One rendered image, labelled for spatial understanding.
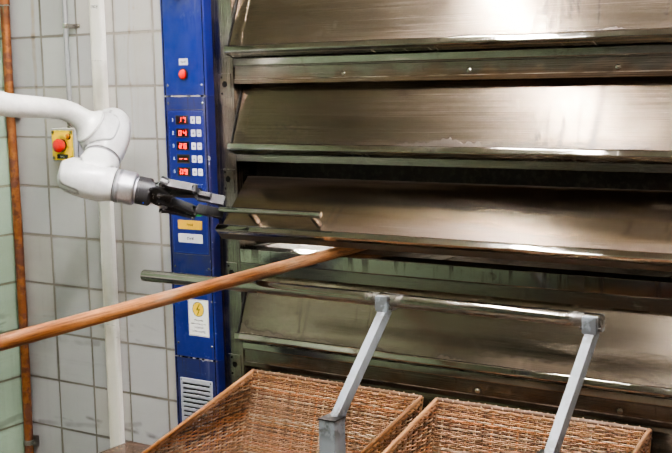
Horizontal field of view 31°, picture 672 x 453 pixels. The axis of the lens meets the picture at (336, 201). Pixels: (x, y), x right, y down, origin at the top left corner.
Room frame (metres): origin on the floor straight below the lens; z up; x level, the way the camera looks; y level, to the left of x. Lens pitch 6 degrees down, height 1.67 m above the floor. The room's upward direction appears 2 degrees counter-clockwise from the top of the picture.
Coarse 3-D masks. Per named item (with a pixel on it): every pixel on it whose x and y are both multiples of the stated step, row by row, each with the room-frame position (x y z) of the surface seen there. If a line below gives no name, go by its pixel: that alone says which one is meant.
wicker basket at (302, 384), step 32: (256, 384) 3.24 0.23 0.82; (288, 384) 3.18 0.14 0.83; (320, 384) 3.13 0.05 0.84; (192, 416) 3.06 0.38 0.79; (224, 416) 3.16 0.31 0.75; (256, 416) 3.22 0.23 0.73; (288, 416) 3.16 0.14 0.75; (320, 416) 3.10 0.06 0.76; (352, 416) 3.05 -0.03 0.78; (384, 416) 3.00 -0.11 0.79; (416, 416) 2.93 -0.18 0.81; (160, 448) 2.96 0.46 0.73; (224, 448) 3.15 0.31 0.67; (256, 448) 3.19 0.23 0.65; (288, 448) 3.14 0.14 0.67; (352, 448) 3.03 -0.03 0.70; (384, 448) 2.81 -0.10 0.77
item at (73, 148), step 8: (56, 128) 3.62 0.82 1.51; (64, 128) 3.60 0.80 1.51; (72, 128) 3.58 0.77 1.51; (56, 136) 3.61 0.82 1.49; (64, 136) 3.59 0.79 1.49; (72, 136) 3.58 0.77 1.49; (72, 144) 3.58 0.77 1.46; (80, 144) 3.59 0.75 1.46; (56, 152) 3.62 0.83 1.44; (64, 152) 3.60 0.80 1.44; (72, 152) 3.58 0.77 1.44; (80, 152) 3.59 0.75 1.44; (56, 160) 3.62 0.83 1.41
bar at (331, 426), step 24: (240, 288) 2.84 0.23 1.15; (264, 288) 2.80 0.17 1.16; (288, 288) 2.76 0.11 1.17; (312, 288) 2.73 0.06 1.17; (336, 288) 2.70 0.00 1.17; (384, 312) 2.60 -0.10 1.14; (456, 312) 2.52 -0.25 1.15; (480, 312) 2.48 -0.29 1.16; (504, 312) 2.45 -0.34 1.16; (528, 312) 2.42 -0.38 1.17; (552, 312) 2.39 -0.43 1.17; (576, 312) 2.37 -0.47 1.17; (360, 360) 2.53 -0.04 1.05; (576, 360) 2.30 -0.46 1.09; (576, 384) 2.26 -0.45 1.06; (336, 408) 2.46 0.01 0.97; (336, 432) 2.42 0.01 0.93; (552, 432) 2.21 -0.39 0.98
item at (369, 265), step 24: (264, 264) 3.28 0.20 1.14; (336, 264) 3.14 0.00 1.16; (360, 264) 3.10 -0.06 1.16; (384, 264) 3.05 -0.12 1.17; (408, 264) 3.01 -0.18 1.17; (432, 264) 2.97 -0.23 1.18; (456, 264) 2.95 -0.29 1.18; (480, 264) 2.94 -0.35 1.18; (552, 288) 2.79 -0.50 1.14; (576, 288) 2.76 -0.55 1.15; (600, 288) 2.73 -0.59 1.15; (624, 288) 2.69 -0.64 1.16; (648, 288) 2.66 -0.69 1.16
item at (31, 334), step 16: (304, 256) 2.97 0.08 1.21; (320, 256) 3.02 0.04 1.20; (336, 256) 3.08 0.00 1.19; (240, 272) 2.76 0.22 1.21; (256, 272) 2.80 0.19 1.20; (272, 272) 2.85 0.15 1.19; (176, 288) 2.58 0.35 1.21; (192, 288) 2.61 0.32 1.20; (208, 288) 2.65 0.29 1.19; (224, 288) 2.70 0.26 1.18; (128, 304) 2.44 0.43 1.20; (144, 304) 2.48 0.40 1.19; (160, 304) 2.52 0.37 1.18; (64, 320) 2.30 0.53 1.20; (80, 320) 2.33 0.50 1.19; (96, 320) 2.36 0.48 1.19; (0, 336) 2.17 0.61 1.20; (16, 336) 2.19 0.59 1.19; (32, 336) 2.22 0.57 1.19; (48, 336) 2.26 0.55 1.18
